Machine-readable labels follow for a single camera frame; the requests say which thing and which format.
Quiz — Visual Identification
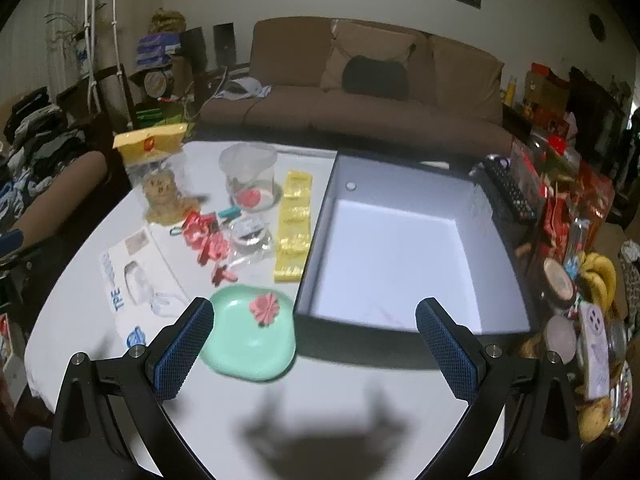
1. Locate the bunch of bananas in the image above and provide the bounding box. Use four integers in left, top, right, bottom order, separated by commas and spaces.
575, 252, 618, 311

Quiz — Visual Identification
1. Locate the brown sofa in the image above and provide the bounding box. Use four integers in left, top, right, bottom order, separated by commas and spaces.
197, 16, 516, 143

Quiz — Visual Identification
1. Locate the clear plastic jar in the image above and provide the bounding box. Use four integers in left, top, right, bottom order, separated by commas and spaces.
219, 142, 283, 211

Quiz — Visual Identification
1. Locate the white cloth on sofa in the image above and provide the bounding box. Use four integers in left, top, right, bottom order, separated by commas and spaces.
222, 79, 273, 101

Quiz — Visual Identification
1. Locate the jar with brown lid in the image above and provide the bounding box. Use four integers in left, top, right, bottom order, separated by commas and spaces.
542, 257, 578, 311

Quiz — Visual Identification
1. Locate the brown padded armrest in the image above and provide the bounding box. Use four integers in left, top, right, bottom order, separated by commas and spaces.
12, 152, 110, 233

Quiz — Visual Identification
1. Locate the pile of clothes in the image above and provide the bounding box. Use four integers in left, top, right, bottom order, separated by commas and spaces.
0, 87, 91, 196

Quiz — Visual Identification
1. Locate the dark grey storage box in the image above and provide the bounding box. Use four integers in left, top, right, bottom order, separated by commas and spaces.
292, 149, 543, 348

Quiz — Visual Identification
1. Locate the black monitor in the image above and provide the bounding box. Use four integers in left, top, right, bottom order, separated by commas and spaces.
214, 22, 236, 66

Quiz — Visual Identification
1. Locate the clear plastic bag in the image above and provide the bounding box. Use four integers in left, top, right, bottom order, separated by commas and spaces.
220, 215, 276, 271

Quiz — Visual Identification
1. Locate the white blue printed packet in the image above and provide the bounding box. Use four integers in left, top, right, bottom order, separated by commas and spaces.
99, 226, 201, 356

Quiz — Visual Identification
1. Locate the cookie bag with yellow label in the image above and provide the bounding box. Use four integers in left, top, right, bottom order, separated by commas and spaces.
112, 124, 211, 226

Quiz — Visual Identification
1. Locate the pink paper flower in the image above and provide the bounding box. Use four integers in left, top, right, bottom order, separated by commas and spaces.
248, 294, 280, 328

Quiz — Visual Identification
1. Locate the stack of blue boxes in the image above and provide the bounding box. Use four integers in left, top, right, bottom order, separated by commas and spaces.
134, 32, 181, 68

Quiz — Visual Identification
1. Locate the black remote control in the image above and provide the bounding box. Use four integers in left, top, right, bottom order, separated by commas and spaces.
482, 156, 538, 223

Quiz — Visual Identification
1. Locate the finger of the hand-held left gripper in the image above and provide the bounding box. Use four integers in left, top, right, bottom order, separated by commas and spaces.
0, 229, 51, 281

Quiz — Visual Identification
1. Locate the red packaged gift bag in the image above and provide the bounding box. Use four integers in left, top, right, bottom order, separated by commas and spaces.
510, 135, 616, 261

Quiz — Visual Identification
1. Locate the cardboard box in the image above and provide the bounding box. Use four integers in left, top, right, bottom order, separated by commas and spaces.
524, 62, 571, 111

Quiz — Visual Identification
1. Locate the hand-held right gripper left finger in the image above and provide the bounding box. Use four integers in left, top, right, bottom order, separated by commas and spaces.
50, 296, 216, 480

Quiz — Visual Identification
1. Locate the black cushion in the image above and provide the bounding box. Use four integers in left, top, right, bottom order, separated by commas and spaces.
342, 55, 411, 101

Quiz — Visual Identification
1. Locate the white purple carton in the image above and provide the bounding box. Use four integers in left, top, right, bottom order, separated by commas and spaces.
575, 302, 611, 401

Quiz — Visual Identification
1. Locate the green bag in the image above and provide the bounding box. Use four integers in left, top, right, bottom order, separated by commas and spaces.
132, 102, 186, 128

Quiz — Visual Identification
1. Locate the yellow blister pack strip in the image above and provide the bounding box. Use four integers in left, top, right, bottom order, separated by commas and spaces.
272, 170, 315, 285

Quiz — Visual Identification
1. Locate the white pole stand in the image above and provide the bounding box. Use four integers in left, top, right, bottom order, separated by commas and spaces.
82, 0, 126, 111

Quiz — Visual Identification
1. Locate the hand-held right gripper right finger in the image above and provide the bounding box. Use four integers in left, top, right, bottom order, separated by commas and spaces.
415, 296, 583, 480

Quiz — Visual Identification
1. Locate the mint green plate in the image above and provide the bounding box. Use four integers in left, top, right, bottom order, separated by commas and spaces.
199, 284, 297, 383

